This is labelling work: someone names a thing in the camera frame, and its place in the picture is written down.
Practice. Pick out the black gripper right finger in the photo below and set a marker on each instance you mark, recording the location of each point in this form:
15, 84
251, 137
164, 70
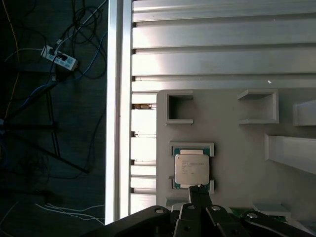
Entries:
222, 222

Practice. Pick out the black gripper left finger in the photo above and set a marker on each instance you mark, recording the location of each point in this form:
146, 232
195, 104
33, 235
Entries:
187, 222

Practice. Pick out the silver square CPU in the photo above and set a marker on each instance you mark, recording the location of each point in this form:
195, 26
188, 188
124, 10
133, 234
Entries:
191, 170

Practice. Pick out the grey plastic parts rack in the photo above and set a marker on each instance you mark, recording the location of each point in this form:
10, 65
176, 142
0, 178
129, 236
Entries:
234, 153

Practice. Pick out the black floor stand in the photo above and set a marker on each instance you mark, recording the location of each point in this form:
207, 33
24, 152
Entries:
32, 124

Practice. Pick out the white power strip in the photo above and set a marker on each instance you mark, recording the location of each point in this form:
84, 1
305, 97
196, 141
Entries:
59, 58

